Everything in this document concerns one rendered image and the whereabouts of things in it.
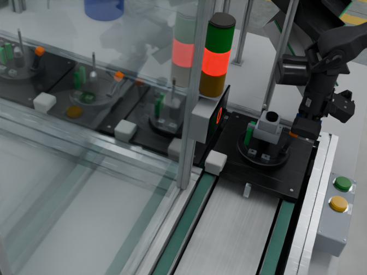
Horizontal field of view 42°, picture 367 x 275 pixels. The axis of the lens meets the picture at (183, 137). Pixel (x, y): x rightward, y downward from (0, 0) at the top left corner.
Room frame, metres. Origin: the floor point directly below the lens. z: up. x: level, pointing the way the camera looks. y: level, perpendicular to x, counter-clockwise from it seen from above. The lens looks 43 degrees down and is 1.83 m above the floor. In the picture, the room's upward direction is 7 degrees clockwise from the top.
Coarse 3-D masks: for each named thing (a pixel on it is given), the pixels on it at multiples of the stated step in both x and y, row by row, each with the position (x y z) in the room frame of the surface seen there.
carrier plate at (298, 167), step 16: (224, 128) 0.96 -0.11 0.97; (240, 128) 0.97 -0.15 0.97; (224, 144) 0.90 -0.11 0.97; (304, 144) 0.94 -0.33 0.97; (240, 160) 0.85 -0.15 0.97; (288, 160) 0.87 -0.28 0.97; (304, 160) 0.88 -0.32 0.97; (224, 176) 0.80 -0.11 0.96; (240, 176) 0.79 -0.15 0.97; (256, 176) 0.80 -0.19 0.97; (272, 176) 0.81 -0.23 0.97; (288, 176) 0.81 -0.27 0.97; (272, 192) 0.76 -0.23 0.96; (288, 192) 0.76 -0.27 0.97
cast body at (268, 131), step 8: (264, 112) 0.91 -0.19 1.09; (272, 112) 0.90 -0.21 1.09; (264, 120) 0.88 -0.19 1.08; (272, 120) 0.88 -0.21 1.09; (256, 128) 0.88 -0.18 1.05; (264, 128) 0.88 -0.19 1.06; (272, 128) 0.87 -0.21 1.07; (280, 128) 0.89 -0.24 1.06; (256, 136) 0.88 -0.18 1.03; (264, 136) 0.87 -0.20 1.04; (272, 136) 0.87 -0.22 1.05
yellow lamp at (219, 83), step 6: (204, 78) 0.73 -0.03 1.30; (210, 78) 0.72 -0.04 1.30; (216, 78) 0.72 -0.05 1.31; (222, 78) 0.73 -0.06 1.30; (204, 84) 0.73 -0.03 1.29; (210, 84) 0.72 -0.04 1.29; (216, 84) 0.72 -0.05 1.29; (222, 84) 0.73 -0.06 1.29; (204, 90) 0.72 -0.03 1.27; (210, 90) 0.72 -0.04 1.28; (216, 90) 0.72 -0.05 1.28; (222, 90) 0.74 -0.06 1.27; (210, 96) 0.72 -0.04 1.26; (216, 96) 0.72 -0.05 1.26
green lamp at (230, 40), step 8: (208, 24) 0.74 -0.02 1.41; (208, 32) 0.73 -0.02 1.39; (216, 32) 0.72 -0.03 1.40; (224, 32) 0.72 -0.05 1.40; (232, 32) 0.73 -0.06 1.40; (208, 40) 0.73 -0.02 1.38; (216, 40) 0.72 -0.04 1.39; (224, 40) 0.72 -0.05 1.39; (232, 40) 0.74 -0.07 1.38; (208, 48) 0.73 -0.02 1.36; (216, 48) 0.72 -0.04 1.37; (224, 48) 0.72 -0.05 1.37
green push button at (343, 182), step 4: (336, 180) 0.82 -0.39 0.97; (340, 180) 0.82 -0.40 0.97; (344, 180) 0.82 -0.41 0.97; (348, 180) 0.82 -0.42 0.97; (336, 184) 0.81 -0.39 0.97; (340, 184) 0.81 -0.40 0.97; (344, 184) 0.81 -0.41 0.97; (348, 184) 0.81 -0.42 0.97; (340, 188) 0.80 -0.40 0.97; (344, 188) 0.80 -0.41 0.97; (348, 188) 0.80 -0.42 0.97
